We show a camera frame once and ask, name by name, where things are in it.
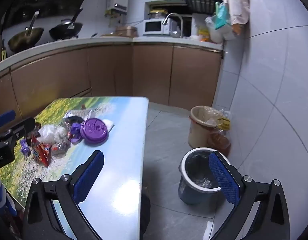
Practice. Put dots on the white blue paper carton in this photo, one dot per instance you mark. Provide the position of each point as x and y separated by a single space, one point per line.
80 112

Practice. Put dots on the pink hanging cloth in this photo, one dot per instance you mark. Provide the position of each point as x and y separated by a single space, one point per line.
237 5

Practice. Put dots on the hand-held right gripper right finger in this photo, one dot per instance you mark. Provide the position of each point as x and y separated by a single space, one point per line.
224 177

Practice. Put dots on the glass pot with lid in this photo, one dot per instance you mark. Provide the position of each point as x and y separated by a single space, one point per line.
157 13

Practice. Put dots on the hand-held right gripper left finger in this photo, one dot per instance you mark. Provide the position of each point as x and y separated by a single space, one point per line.
89 177

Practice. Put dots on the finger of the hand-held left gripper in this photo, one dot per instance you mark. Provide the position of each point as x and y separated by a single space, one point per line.
21 127
4 118

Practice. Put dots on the yellow printed plastic bag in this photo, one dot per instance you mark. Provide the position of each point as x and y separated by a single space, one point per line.
224 123

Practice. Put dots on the chrome kitchen faucet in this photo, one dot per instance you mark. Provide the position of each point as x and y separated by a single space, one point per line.
172 20

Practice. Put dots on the brown kitchen cabinets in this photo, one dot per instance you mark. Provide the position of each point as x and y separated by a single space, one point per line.
154 72

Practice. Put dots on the purple candy wrapper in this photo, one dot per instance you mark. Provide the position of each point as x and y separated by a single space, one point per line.
75 132

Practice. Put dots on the black wok with lid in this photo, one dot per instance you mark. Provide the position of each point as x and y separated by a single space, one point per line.
66 30

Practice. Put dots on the purple plastic cup lid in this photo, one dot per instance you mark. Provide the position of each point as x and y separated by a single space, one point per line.
94 131

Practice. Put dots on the white microwave oven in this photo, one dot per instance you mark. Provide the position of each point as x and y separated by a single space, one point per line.
156 26

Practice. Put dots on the plastic bottles on floor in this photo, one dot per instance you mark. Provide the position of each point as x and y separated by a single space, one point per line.
197 135

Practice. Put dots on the teal hanging plastic bag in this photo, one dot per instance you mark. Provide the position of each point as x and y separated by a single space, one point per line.
221 17

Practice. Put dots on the blue trash bin white rim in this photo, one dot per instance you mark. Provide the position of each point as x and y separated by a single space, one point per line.
194 187

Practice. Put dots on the orange yellow food packet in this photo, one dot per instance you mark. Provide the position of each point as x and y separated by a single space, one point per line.
204 33

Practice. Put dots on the white wall water heater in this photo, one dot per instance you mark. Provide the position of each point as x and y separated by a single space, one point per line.
116 2

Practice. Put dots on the purple foil wrapper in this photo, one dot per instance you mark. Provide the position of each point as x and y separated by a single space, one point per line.
25 149

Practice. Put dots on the white kitchen countertop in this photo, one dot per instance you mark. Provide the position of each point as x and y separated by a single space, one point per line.
114 41

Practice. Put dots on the white hanging plastic bag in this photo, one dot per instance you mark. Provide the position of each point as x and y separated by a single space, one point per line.
216 33

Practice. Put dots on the red snack wrapper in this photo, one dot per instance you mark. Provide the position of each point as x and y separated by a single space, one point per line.
41 153

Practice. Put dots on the clear plastic wrapper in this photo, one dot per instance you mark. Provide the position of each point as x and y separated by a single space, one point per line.
60 148

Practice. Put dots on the white tissue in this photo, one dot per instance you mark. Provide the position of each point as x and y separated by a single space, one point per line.
48 133

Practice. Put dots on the brown box on counter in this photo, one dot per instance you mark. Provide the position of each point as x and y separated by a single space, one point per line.
126 31

